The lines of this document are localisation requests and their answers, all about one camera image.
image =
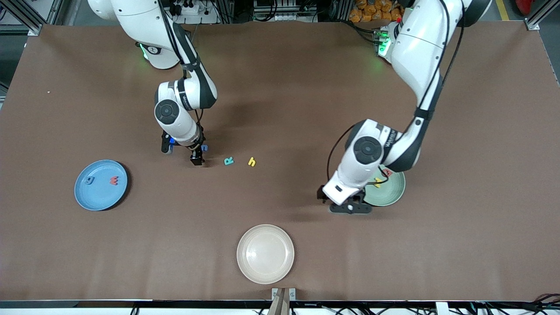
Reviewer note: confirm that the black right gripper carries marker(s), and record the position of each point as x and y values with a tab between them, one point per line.
196	152

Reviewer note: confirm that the teal foam letter R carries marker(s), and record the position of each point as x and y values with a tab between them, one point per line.
229	161

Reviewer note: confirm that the yellow foam letter H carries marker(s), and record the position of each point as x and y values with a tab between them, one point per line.
379	183

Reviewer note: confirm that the pink foam letter Q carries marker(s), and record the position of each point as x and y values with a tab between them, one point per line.
388	173

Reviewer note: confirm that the salmon foam lowercase w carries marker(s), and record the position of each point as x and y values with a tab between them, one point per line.
114	180

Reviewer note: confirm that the blue foam round lowercase letter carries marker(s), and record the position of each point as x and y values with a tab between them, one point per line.
89	179

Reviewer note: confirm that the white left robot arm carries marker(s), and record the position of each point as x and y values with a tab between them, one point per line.
420	48

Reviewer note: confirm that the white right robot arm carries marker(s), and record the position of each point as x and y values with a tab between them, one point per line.
140	17

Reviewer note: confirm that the yellow foam lowercase h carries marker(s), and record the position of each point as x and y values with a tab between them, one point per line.
252	162

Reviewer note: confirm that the green round plate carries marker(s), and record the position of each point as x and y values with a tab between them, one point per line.
391	192

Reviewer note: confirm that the cream round plate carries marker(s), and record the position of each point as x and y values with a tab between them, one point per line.
265	253

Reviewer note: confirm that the blue round plate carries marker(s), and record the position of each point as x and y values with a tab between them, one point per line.
100	197

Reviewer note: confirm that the brown table cover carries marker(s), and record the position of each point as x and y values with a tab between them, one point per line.
437	262

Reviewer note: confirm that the white power strip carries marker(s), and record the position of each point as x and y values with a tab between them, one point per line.
197	8
284	17

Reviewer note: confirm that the orange items pile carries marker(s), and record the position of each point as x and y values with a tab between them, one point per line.
367	13

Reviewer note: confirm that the red round object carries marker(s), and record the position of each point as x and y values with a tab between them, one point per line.
525	5

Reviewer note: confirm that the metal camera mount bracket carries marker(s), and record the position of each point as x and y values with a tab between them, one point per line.
275	292

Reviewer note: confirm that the aluminium frame post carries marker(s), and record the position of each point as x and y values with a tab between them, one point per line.
35	29
533	24

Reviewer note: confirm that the table edge rail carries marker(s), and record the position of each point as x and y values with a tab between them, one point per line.
43	304

